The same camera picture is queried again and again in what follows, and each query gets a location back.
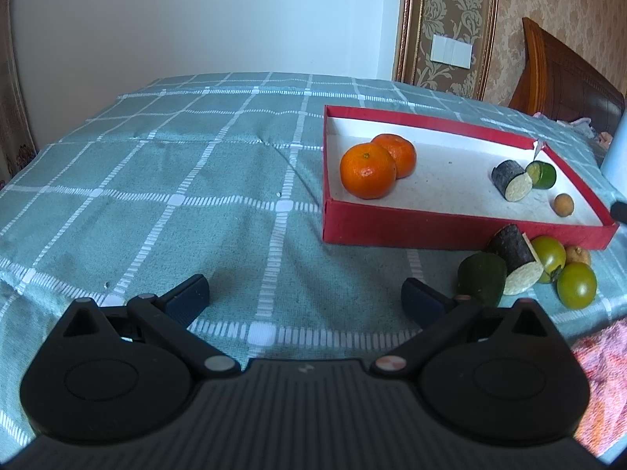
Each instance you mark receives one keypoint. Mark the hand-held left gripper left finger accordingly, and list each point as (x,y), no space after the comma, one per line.
(188,298)

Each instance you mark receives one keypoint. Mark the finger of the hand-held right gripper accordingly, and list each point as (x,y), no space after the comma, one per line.
(620,210)

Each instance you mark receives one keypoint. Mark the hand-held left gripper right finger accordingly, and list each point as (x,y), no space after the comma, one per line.
(421,303)

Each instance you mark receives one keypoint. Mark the brown longan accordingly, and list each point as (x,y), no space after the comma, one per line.
(563,204)
(579,254)

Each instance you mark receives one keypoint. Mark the green avocado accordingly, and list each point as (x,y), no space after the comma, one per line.
(482,279)

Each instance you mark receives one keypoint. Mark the green round fruit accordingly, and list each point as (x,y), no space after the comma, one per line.
(548,253)
(577,285)

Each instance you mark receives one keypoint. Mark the small green lime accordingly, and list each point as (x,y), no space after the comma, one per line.
(543,175)

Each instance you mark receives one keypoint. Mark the dark sugarcane piece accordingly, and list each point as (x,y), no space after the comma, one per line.
(517,259)
(512,179)

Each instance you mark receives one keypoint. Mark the red cardboard box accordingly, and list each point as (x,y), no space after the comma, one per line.
(455,181)

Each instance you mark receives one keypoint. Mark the orange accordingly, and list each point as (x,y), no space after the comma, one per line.
(367,170)
(402,154)

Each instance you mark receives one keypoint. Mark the crumpled pale clothes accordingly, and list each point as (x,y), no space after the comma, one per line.
(585,125)

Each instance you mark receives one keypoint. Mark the green checked bedsheet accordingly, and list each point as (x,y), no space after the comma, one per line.
(171,205)

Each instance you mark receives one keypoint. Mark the wooden headboard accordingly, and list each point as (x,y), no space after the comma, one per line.
(563,83)

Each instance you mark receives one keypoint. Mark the pink cloth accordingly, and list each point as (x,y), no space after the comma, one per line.
(605,377)

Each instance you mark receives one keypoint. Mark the patterned curtain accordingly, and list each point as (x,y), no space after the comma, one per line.
(12,107)

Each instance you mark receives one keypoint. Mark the white light switch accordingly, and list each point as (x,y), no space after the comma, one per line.
(452,50)

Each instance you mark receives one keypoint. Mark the gold framed wall panel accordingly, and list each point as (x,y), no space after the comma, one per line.
(450,5)

